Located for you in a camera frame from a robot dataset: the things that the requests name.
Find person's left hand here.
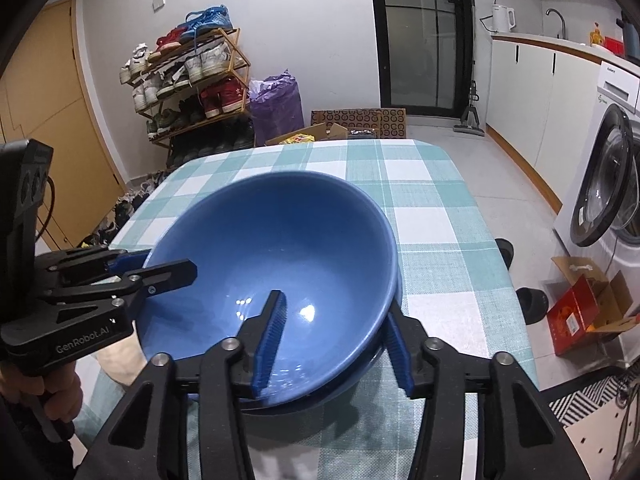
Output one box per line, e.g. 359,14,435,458
0,360,83,436

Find black-framed glass door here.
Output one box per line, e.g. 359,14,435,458
367,0,473,116

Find dark blue bowl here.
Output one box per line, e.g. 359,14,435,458
240,270,406,413

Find light blue bowl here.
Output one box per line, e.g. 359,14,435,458
134,170,401,407

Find cardboard box with yellow packets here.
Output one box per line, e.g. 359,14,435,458
265,122,349,147

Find chrome faucet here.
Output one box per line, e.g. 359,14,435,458
545,8,567,40

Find wooden shoe rack with shoes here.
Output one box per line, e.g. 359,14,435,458
119,5,256,161

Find scattered pile of shoes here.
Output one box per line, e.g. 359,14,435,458
80,172,166,248

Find white electric kettle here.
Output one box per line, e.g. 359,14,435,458
491,4,516,33

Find white washing machine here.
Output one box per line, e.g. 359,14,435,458
552,62,640,271

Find black and white striped rug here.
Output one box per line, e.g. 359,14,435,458
547,365,633,428

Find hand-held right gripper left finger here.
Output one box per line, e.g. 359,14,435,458
92,289,290,480

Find red cardboard box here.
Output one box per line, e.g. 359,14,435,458
551,256,635,346

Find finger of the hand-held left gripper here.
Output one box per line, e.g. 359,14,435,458
42,259,198,311
35,247,153,288

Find purple plastic bag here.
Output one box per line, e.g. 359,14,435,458
248,71,305,147

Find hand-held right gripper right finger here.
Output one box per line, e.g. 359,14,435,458
382,300,593,480

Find white kitchen cabinet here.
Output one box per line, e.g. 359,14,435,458
486,32,603,206

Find yellow wooden door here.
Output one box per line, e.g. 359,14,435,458
0,0,126,253

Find black slipper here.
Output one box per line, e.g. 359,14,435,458
516,287,550,323
495,239,515,270

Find grey stick vacuum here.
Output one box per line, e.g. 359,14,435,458
453,80,486,137

